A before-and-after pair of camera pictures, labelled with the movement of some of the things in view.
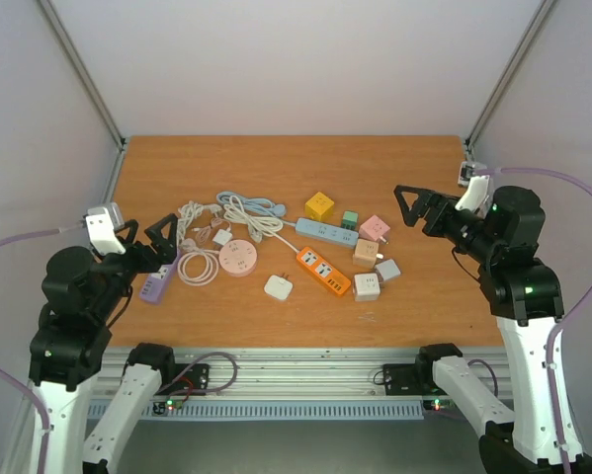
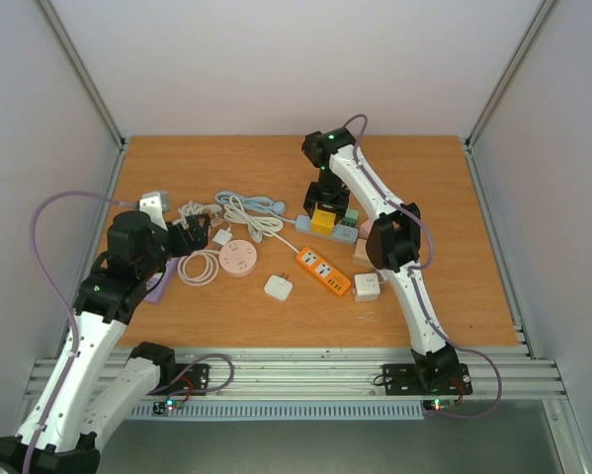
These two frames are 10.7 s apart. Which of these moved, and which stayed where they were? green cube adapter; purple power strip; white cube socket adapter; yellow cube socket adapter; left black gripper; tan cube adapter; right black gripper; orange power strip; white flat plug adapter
Moved: left black gripper; yellow cube socket adapter; right black gripper
Stayed: purple power strip; white cube socket adapter; green cube adapter; tan cube adapter; orange power strip; white flat plug adapter
